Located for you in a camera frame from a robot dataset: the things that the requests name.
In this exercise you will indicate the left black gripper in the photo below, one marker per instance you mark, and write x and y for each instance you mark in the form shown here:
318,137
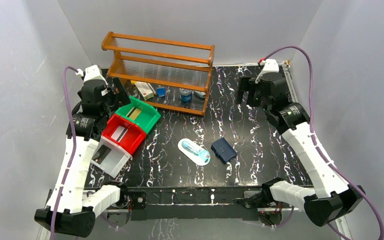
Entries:
111,94

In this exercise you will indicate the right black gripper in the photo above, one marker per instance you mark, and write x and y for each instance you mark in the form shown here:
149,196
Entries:
246,84

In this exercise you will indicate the green plastic bin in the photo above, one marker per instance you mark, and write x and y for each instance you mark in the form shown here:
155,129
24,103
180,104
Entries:
146,120

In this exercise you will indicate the red plastic bin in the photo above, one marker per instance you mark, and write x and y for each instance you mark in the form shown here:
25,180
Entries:
132,139

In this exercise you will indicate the wooden shelf rack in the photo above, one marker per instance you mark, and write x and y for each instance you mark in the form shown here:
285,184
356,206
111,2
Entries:
163,63

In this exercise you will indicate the white plastic bin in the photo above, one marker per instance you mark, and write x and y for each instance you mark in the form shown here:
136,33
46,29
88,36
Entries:
115,160

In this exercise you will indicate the navy blue card holder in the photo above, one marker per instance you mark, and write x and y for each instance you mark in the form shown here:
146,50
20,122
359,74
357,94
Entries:
223,150

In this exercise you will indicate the blue toothbrush blister pack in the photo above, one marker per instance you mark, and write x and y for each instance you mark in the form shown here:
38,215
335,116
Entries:
194,152

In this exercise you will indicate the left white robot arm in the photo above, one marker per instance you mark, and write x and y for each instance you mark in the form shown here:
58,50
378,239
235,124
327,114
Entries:
69,210

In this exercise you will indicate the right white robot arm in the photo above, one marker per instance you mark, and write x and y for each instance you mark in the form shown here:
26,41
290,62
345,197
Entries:
331,196

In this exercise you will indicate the gold card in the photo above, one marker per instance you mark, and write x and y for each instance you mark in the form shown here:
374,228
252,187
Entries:
133,113

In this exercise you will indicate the white card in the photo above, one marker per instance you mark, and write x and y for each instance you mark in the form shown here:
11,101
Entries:
119,133

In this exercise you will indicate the black card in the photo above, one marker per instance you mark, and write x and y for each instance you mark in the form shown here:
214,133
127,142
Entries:
101,154

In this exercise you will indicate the white red small box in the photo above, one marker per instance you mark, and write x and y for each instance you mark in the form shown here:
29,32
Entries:
145,90

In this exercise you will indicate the blue small cube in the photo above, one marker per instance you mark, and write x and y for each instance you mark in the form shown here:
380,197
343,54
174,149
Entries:
161,92

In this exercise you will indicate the grey tape dispenser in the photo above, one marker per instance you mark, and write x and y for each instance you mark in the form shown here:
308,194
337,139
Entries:
199,94

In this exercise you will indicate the blue round tin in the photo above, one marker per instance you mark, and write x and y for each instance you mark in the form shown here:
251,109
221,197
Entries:
185,95

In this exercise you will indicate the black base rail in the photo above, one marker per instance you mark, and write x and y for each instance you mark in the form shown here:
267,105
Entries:
223,202

